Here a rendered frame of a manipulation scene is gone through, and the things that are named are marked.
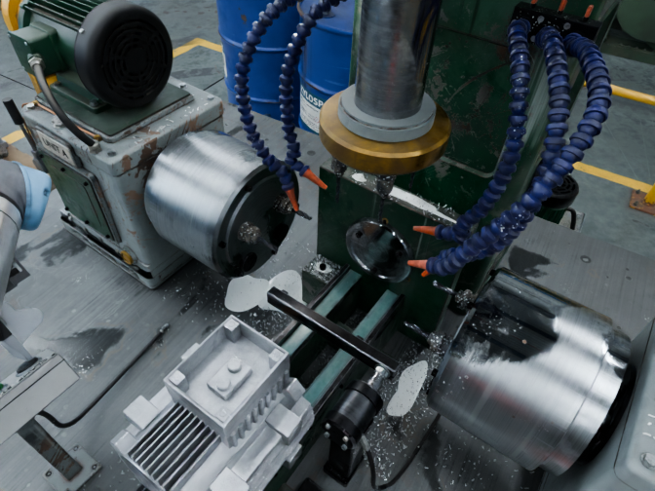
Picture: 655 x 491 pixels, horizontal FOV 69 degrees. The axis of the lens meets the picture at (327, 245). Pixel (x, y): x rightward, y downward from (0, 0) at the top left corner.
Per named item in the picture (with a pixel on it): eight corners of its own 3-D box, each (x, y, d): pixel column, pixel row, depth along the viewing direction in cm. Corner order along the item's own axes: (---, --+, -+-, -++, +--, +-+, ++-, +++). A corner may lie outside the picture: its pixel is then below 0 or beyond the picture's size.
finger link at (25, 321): (66, 338, 67) (21, 286, 64) (26, 368, 64) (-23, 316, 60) (60, 336, 69) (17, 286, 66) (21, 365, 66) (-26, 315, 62)
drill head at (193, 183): (198, 176, 120) (179, 84, 102) (315, 240, 106) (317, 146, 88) (116, 232, 106) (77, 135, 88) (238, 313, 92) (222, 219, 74)
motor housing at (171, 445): (226, 376, 82) (211, 312, 68) (314, 441, 75) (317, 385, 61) (132, 475, 71) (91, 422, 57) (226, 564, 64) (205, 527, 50)
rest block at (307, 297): (316, 283, 112) (318, 249, 104) (340, 298, 110) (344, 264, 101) (301, 300, 109) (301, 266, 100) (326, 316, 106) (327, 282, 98)
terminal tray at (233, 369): (235, 341, 70) (229, 313, 64) (292, 381, 66) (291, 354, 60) (172, 404, 63) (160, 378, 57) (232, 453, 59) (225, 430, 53)
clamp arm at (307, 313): (400, 369, 76) (276, 293, 85) (403, 359, 73) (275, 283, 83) (389, 386, 73) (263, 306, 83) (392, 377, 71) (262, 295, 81)
